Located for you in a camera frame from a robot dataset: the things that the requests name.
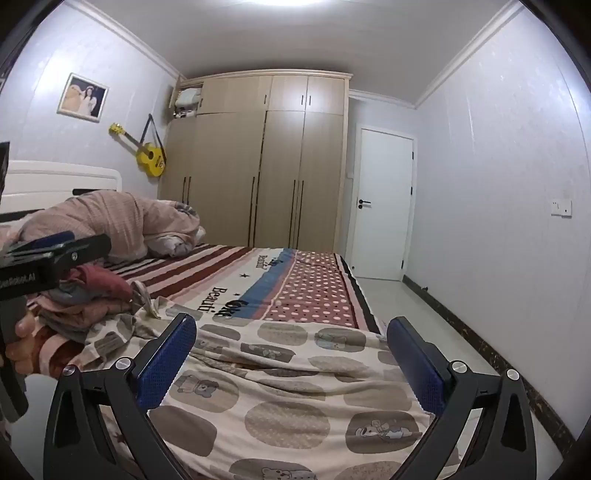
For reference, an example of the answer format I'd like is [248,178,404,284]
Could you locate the dark baseboard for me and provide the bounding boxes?
[402,274,578,439]

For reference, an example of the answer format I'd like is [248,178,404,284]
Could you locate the yellow guitar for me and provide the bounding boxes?
[109,113,168,177]

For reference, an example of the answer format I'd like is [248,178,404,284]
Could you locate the beige wooden wardrobe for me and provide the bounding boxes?
[159,69,354,254]

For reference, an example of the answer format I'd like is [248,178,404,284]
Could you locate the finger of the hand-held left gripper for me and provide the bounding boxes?
[44,234,112,278]
[8,231,76,257]

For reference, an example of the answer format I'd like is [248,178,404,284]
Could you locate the pink quilt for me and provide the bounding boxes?
[0,189,207,278]

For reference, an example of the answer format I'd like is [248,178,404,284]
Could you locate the white door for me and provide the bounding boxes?
[346,124,419,282]

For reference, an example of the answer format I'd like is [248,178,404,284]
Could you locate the cream cartoon print pants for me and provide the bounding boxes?
[85,295,462,480]

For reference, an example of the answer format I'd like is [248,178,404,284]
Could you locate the pile of clothes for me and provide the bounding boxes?
[25,265,153,379]

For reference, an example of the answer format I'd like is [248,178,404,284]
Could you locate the person's left hand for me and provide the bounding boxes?
[2,308,41,376]

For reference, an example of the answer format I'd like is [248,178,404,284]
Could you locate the framed wall photo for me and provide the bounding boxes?
[57,72,110,123]

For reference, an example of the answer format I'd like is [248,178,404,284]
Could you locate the printed striped bed blanket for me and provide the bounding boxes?
[28,242,386,480]

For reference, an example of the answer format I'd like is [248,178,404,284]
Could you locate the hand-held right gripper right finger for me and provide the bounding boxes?
[387,316,539,480]

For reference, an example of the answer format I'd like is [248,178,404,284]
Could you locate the white headboard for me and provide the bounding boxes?
[0,160,123,217]

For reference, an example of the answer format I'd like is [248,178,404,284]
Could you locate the white folded bedding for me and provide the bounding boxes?
[173,88,201,118]

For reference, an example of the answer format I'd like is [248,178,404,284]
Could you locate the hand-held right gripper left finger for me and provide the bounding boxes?
[46,313,204,480]

